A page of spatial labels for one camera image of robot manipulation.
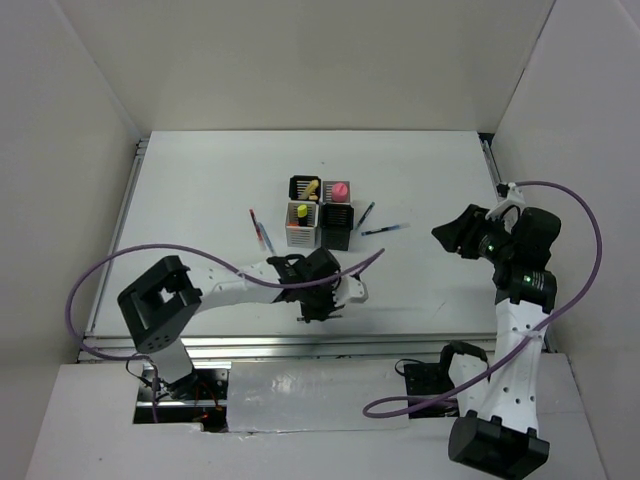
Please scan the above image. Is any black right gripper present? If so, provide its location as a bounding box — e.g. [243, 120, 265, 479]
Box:
[431, 203, 518, 264]

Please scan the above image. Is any black pen refill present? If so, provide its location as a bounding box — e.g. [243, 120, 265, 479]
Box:
[296, 315, 343, 324]

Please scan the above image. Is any yellow black highlighter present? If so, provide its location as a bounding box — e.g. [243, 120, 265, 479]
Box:
[296, 204, 308, 226]

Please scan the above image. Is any pale yellow highlighter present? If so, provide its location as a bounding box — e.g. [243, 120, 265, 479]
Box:
[299, 179, 319, 200]

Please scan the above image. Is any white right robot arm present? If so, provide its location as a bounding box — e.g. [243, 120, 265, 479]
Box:
[432, 204, 561, 479]

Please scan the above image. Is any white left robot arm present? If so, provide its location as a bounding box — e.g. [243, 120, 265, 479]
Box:
[117, 248, 364, 399]

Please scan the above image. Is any blue pen refill right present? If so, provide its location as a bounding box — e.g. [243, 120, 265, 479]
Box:
[360, 223, 411, 237]

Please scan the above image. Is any blue pen refill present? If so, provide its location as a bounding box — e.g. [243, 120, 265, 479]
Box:
[258, 222, 277, 256]
[360, 223, 411, 237]

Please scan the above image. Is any green pen refill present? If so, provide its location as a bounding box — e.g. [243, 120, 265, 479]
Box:
[354, 201, 376, 230]

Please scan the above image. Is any white foil cover board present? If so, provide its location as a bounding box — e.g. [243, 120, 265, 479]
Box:
[227, 360, 409, 433]

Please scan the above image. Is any black front-right container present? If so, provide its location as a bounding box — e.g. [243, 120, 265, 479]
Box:
[320, 203, 354, 251]

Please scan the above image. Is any white front-left container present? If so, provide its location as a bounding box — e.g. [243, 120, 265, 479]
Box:
[284, 201, 320, 249]

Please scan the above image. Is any blue pen refill left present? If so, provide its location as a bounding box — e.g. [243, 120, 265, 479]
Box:
[258, 222, 277, 256]

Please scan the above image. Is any red pen refill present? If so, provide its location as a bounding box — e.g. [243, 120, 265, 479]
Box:
[249, 208, 266, 251]

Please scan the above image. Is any grey back-right container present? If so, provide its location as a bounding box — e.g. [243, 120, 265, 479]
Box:
[322, 181, 351, 204]

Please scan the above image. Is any black back-left container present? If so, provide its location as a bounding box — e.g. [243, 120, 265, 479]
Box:
[288, 175, 322, 203]

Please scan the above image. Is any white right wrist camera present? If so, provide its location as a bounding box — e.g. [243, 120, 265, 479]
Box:
[485, 182, 526, 220]

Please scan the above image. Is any aluminium front rail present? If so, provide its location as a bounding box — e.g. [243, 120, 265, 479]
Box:
[77, 333, 551, 362]

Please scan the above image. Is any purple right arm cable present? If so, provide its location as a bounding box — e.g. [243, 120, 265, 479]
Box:
[361, 180, 604, 421]

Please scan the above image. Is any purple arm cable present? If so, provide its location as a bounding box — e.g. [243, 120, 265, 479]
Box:
[66, 243, 386, 425]
[361, 180, 604, 421]

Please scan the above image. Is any aluminium left rail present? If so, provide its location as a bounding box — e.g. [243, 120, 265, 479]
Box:
[85, 137, 150, 336]

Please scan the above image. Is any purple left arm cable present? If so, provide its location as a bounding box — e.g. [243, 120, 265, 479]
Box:
[66, 243, 386, 425]

